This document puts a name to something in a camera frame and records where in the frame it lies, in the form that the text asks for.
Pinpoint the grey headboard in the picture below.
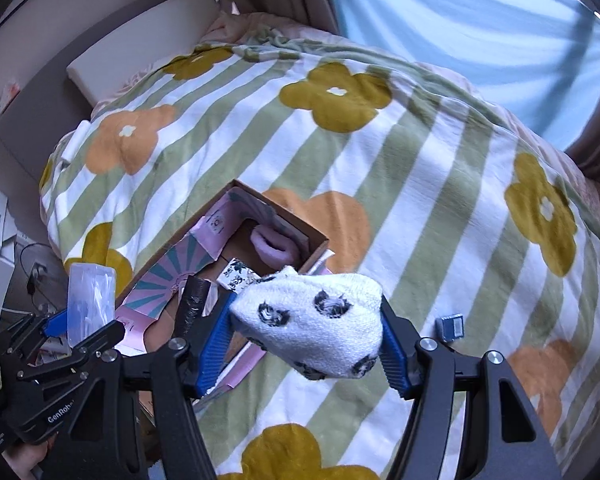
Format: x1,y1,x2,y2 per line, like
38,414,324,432
0,0,222,197

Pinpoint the person's left hand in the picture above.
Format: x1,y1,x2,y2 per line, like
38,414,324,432
1,440,56,480

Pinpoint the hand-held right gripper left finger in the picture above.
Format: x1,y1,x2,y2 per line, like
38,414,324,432
42,290,253,480

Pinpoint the striped flower blanket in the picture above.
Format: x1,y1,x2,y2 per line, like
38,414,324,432
39,42,600,480

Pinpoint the light blue curtain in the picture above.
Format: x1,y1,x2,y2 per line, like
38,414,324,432
330,0,600,152

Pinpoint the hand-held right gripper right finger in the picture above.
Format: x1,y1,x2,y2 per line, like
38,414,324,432
379,299,567,480

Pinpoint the small blue box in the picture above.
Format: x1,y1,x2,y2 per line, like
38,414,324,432
437,312,467,345

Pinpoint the floral tissue pack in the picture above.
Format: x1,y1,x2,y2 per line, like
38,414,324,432
217,258,262,294

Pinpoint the clear plastic case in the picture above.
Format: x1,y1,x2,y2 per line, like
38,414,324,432
67,261,119,349

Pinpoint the white sock with black spots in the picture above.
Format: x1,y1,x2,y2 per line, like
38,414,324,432
228,265,384,381

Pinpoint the white headboard cushion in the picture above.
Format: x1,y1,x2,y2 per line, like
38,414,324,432
66,0,222,105

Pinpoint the black charger cable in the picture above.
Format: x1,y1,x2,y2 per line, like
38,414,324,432
19,241,67,312

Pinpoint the cardboard box with pink lining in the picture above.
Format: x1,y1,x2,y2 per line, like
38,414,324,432
114,178,334,392

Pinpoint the black bag roll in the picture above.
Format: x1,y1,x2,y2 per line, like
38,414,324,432
172,273,214,347

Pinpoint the pink fluffy cloth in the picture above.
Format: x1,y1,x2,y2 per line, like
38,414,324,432
249,224,307,266

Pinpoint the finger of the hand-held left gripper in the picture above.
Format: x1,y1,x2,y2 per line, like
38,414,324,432
0,309,73,361
16,321,127,382

